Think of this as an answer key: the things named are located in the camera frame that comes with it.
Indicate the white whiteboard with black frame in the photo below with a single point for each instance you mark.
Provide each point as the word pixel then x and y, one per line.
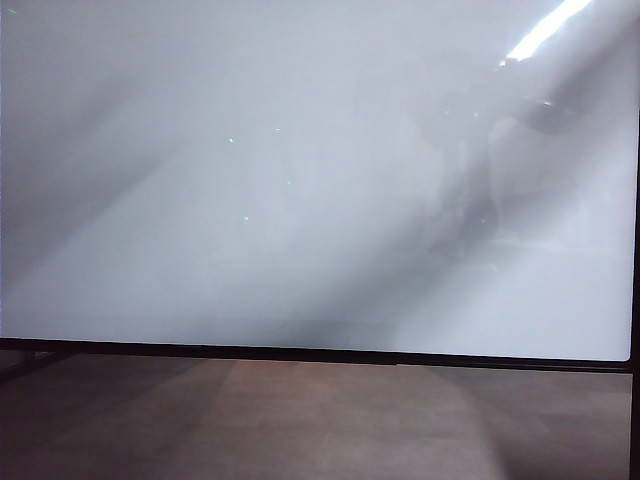
pixel 200 250

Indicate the black whiteboard stand post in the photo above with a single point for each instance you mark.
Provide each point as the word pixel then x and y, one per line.
pixel 636 425

